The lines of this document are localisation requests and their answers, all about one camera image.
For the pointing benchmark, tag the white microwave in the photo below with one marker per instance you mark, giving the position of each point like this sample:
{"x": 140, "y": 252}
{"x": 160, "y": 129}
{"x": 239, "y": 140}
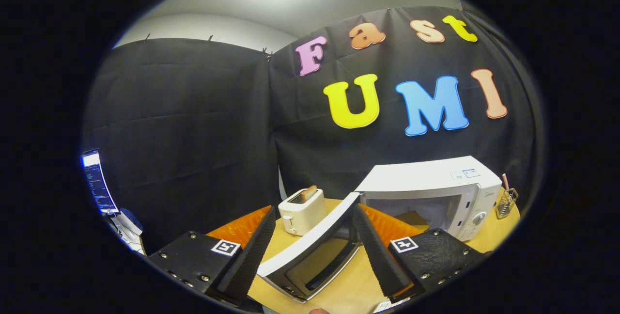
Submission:
{"x": 426, "y": 178}

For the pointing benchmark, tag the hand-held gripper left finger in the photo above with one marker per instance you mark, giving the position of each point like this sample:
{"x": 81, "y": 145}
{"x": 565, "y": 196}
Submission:
{"x": 252, "y": 256}

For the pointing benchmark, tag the computer monitor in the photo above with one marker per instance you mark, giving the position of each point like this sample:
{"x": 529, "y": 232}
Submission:
{"x": 99, "y": 183}

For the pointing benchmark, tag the pink striped straw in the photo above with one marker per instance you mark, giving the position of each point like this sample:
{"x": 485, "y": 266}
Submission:
{"x": 505, "y": 181}

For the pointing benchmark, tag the cream toaster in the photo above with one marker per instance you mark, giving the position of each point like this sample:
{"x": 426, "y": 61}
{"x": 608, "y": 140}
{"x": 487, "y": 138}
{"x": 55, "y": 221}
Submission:
{"x": 305, "y": 217}

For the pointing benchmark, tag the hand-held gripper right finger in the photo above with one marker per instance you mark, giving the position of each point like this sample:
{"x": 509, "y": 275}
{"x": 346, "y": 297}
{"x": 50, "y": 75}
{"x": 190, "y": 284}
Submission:
{"x": 380, "y": 256}

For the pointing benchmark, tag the white side desk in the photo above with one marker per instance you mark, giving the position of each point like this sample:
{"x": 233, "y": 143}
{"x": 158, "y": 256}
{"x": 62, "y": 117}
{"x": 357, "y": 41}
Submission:
{"x": 128, "y": 234}

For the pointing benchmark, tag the toast bread slice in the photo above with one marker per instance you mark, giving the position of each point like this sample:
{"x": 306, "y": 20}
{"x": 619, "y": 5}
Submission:
{"x": 310, "y": 193}

